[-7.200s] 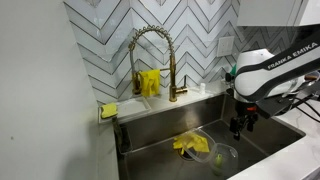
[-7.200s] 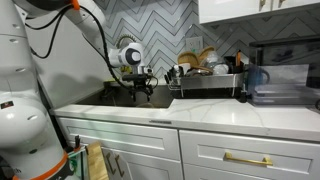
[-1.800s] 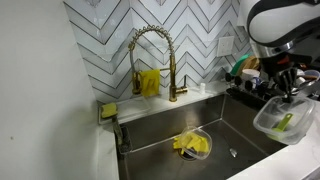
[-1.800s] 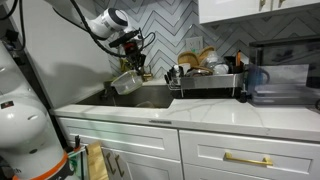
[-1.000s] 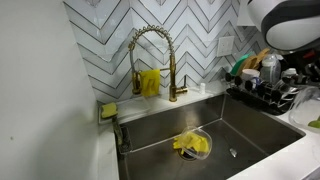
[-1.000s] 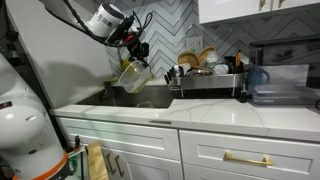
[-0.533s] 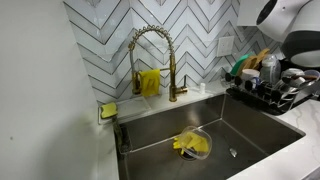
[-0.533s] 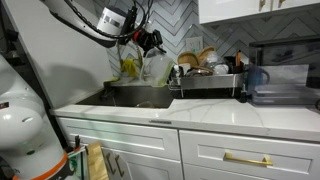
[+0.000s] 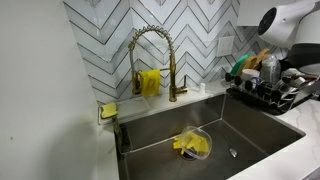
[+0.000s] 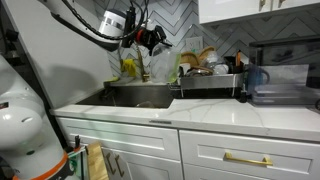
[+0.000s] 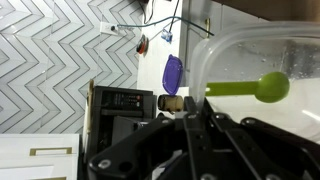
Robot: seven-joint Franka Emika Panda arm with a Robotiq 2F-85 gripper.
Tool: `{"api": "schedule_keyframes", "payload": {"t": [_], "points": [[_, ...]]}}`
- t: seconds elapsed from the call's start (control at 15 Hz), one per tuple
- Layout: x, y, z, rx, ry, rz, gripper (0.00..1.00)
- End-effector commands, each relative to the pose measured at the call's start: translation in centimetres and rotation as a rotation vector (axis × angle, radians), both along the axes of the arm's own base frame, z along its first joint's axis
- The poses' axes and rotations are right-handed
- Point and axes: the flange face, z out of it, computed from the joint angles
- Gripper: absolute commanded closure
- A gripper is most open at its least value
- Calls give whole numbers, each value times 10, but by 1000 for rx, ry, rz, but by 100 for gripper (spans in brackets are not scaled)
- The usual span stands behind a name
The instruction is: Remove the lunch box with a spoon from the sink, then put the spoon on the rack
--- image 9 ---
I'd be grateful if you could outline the black dish rack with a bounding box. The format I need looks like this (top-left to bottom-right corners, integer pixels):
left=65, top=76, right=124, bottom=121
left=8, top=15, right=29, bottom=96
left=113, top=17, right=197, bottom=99
left=225, top=73, right=320, bottom=116

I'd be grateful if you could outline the black sink drain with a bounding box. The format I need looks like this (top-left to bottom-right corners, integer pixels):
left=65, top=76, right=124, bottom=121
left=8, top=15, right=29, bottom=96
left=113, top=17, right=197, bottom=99
left=174, top=148, right=198, bottom=162

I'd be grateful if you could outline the yellow cloth on faucet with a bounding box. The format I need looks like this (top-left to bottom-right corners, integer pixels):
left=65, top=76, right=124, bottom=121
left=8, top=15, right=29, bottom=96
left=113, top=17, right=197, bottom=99
left=138, top=68, right=162, bottom=98

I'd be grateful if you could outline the wooden cutting board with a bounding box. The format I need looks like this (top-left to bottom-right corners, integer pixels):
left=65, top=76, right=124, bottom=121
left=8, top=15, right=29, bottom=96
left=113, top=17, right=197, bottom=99
left=252, top=47, right=272, bottom=67
left=236, top=55, right=258, bottom=76

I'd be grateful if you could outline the clear plastic bottle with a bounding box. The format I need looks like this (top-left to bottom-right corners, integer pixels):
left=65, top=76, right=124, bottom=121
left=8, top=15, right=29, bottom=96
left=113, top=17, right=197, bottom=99
left=259, top=54, right=282, bottom=85

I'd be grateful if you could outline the white upper cabinet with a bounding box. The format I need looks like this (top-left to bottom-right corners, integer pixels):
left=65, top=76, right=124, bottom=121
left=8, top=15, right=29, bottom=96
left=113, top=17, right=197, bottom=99
left=236, top=0, right=269, bottom=27

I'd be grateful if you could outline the yellow rubber glove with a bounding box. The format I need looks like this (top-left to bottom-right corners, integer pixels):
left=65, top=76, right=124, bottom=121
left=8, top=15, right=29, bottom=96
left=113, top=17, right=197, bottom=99
left=172, top=131, right=210, bottom=155

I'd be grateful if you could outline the white wall outlet plate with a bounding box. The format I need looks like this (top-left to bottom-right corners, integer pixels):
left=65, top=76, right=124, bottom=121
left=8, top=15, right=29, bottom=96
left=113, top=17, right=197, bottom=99
left=216, top=35, right=235, bottom=58

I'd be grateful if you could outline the metal sink caddy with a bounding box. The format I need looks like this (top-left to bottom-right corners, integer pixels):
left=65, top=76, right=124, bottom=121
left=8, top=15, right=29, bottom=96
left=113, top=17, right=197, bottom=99
left=112, top=116, right=134, bottom=155

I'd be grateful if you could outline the stainless steel sink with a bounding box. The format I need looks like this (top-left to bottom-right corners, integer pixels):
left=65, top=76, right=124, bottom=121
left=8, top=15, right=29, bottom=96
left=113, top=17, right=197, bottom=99
left=114, top=93, right=307, bottom=180

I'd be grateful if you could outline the green plate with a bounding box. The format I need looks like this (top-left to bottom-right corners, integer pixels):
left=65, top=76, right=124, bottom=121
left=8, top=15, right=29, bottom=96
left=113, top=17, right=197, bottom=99
left=229, top=53, right=252, bottom=76

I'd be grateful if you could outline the stainless steel bowl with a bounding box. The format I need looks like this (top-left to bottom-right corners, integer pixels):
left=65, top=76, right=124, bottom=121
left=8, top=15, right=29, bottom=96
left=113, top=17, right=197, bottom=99
left=280, top=76, right=302, bottom=95

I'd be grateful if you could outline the yellow sponge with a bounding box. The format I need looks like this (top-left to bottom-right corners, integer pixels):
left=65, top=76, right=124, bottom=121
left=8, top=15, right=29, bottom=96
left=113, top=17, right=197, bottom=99
left=100, top=102, right=119, bottom=120

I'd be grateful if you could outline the white cup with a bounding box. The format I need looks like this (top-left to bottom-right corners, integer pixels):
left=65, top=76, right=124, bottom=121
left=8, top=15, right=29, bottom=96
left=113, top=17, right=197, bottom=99
left=240, top=68, right=261, bottom=83

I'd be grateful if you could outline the wooden handled utensil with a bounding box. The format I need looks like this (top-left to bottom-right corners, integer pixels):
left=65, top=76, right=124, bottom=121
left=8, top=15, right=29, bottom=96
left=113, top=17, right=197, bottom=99
left=290, top=73, right=320, bottom=81

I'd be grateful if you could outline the small silver sink fitting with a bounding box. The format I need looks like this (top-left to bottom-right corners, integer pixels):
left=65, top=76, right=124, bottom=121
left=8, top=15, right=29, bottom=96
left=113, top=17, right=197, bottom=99
left=229, top=147, right=239, bottom=159

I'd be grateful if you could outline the clear plastic sponge tray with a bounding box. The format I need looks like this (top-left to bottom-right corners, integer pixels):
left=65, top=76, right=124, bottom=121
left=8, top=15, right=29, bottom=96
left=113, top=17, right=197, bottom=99
left=98, top=96, right=152, bottom=125

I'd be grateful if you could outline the white bowl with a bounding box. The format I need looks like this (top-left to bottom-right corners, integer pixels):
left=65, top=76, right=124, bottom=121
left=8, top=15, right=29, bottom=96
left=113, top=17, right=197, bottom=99
left=281, top=67, right=306, bottom=79

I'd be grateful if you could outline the gold spring kitchen faucet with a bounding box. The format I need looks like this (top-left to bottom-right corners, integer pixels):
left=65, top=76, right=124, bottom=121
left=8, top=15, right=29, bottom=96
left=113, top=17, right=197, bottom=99
left=127, top=24, right=189, bottom=103

